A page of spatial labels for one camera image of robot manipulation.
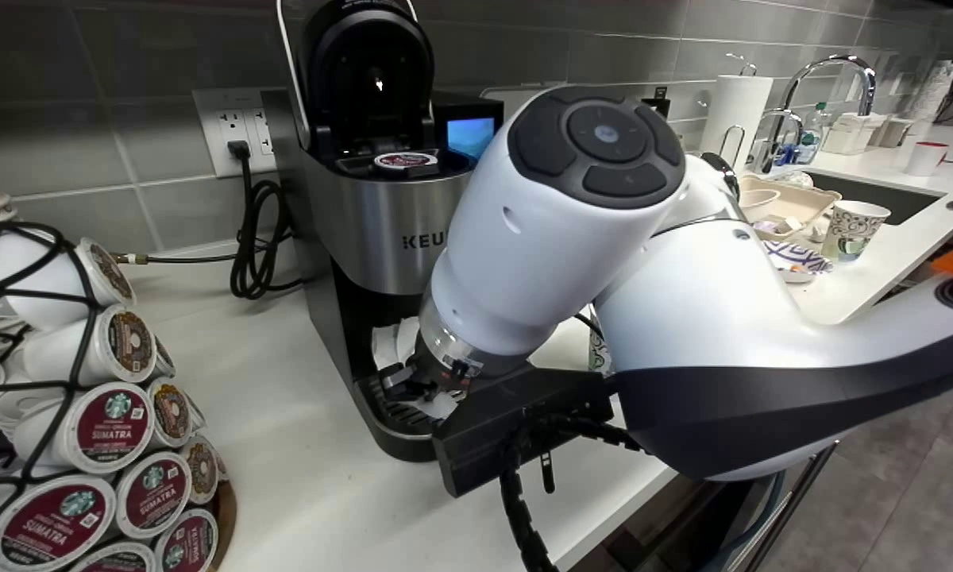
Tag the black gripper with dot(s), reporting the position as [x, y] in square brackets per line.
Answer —
[449, 364]

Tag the white paper napkin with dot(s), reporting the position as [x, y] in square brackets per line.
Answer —
[396, 345]

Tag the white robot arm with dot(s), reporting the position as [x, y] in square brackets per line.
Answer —
[589, 200]

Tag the black Keurig coffee maker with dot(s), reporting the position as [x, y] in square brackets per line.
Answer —
[373, 161]

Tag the white paper towel roll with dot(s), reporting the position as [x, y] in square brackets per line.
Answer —
[736, 116]

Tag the patterned paper cup upright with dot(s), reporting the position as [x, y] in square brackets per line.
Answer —
[852, 225]

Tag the chrome sink faucet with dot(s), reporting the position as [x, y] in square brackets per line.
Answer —
[825, 81]

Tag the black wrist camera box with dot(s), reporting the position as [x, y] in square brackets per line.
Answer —
[473, 441]

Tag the white wall outlet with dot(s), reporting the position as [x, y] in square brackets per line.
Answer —
[235, 116]

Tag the wire K-cup pod carousel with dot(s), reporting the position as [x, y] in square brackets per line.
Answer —
[103, 455]

